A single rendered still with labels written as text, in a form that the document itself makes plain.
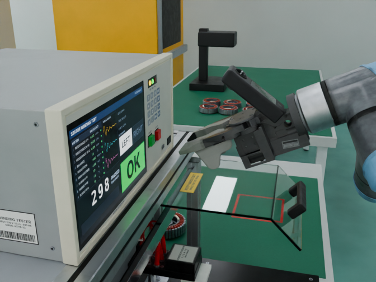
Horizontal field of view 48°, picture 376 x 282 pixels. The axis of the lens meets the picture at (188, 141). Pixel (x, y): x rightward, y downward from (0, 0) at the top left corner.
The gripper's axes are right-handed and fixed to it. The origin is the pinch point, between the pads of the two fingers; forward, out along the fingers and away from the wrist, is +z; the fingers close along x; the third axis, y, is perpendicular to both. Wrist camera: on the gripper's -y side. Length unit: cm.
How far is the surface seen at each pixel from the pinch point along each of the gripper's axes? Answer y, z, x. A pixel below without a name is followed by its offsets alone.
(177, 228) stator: 32, 28, 34
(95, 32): -60, 168, 327
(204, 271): 28.9, 10.7, 4.3
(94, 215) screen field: -0.2, 7.8, -23.0
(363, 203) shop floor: 139, -17, 217
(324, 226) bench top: 53, -9, 51
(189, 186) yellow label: 10.5, 6.4, 6.5
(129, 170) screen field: -1.1, 7.4, -10.3
